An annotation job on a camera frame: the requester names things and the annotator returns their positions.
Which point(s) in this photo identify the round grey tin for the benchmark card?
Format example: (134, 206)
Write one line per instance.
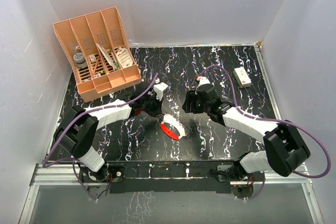
(79, 60)

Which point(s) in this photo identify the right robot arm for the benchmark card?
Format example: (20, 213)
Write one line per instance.
(285, 149)

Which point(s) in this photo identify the white paper packet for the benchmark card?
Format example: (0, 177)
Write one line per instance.
(108, 57)

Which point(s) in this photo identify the white blister pack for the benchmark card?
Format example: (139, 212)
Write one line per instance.
(124, 57)

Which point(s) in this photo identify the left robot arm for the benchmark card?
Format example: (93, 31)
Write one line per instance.
(79, 138)

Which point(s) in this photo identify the small white card box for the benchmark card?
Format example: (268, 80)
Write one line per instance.
(92, 58)

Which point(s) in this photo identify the small white cardboard box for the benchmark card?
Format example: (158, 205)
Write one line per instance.
(242, 77)

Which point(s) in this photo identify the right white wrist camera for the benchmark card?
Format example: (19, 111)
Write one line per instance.
(203, 83)

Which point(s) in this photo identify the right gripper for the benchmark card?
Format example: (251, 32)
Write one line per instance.
(191, 97)

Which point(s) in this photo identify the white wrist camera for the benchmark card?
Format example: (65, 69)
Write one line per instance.
(158, 90)
(203, 83)

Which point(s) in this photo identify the orange plastic desk organizer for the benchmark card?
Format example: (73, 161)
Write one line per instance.
(81, 34)

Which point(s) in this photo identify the orange pencil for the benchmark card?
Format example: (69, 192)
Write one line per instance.
(96, 65)

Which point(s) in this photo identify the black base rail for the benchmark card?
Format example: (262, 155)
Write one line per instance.
(167, 176)

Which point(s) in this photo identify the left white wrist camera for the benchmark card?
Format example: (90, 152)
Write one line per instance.
(158, 90)

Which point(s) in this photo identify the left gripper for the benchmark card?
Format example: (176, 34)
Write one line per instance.
(158, 110)

